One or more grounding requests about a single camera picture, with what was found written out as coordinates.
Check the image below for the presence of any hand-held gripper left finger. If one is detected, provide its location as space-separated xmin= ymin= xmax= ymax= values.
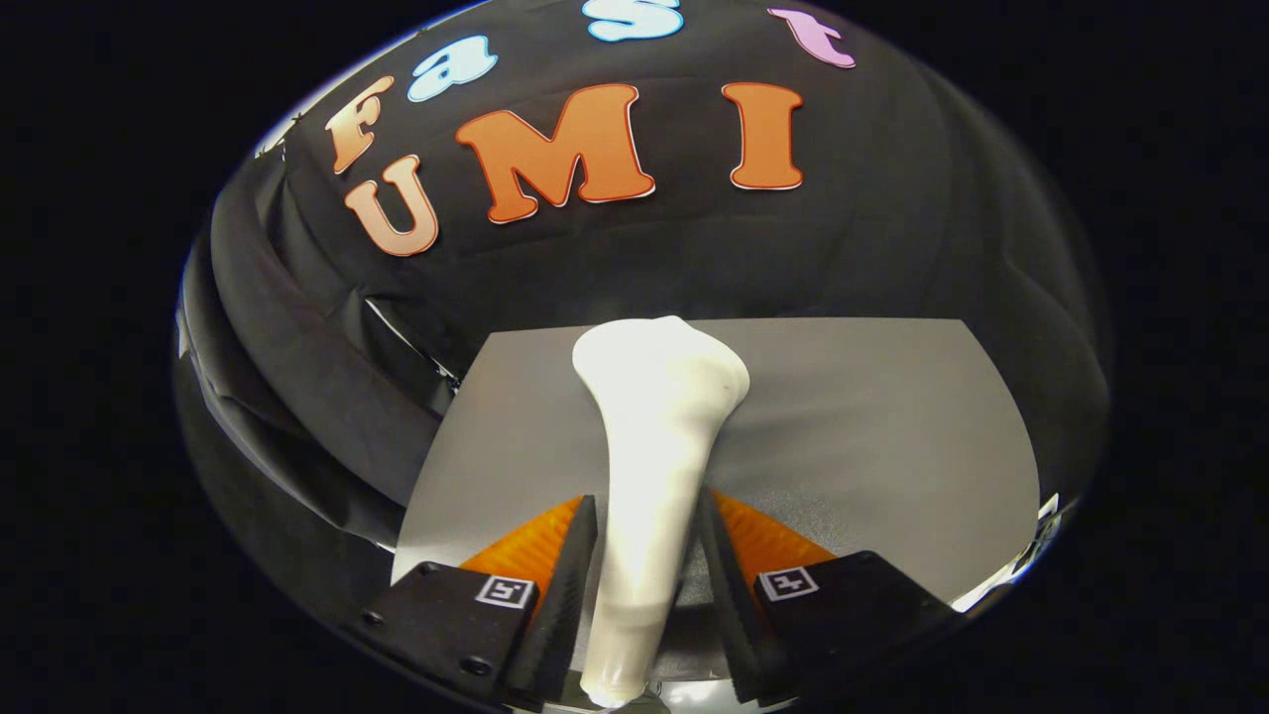
xmin=347 ymin=494 xmax=600 ymax=713

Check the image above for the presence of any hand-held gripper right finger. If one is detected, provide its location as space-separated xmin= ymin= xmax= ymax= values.
xmin=697 ymin=486 xmax=959 ymax=708

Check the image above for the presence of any white garment steamer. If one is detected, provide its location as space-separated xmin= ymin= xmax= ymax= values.
xmin=572 ymin=315 xmax=751 ymax=710

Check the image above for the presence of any grey cabinet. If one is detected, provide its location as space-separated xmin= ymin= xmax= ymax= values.
xmin=392 ymin=317 xmax=1042 ymax=687

